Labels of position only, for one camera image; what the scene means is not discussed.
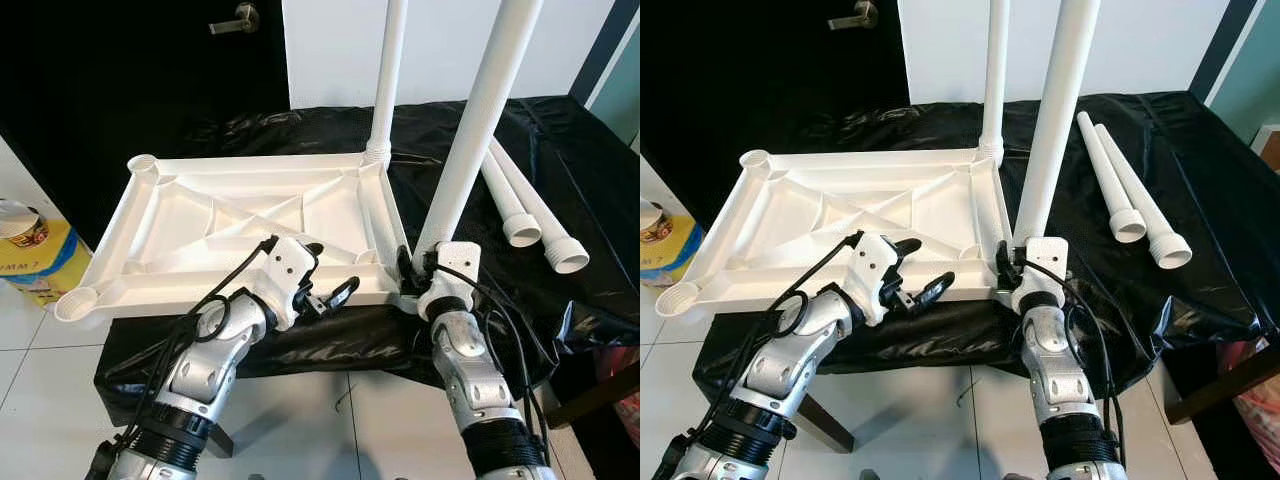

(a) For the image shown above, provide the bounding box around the yellow carton box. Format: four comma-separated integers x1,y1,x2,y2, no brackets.
640,210,704,296
0,215,96,306

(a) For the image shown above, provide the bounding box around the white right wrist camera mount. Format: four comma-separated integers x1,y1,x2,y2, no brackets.
1010,237,1071,316
415,240,481,321

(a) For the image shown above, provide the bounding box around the printed paper cup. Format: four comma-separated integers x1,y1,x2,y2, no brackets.
640,200,673,243
0,198,49,249

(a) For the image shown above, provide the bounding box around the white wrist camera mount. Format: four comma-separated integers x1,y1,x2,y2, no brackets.
1010,237,1071,316
260,235,323,331
848,232,906,326
415,240,481,321

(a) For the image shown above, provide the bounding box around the metal door handle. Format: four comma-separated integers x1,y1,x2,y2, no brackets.
208,2,261,37
827,0,881,31

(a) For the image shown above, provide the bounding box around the white plastic table leg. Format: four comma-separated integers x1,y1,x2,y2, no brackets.
1075,112,1148,244
1093,123,1193,271
412,0,546,266
490,138,591,275
978,0,1011,166
1012,0,1101,246
362,0,409,169
480,150,544,249

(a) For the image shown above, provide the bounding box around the dark grey frame post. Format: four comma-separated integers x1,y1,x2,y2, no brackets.
1190,0,1251,101
570,0,641,101

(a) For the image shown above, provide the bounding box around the black door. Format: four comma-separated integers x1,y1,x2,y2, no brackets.
640,0,909,241
0,0,291,251

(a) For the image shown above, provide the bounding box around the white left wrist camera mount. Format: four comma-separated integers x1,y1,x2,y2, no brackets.
848,232,906,326
260,235,323,331

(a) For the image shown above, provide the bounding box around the black plastic cover sheet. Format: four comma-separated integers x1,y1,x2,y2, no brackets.
93,95,641,401
690,90,1280,396

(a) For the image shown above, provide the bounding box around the pink plastic bag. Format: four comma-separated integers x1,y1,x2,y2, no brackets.
600,345,641,446
1225,340,1280,446

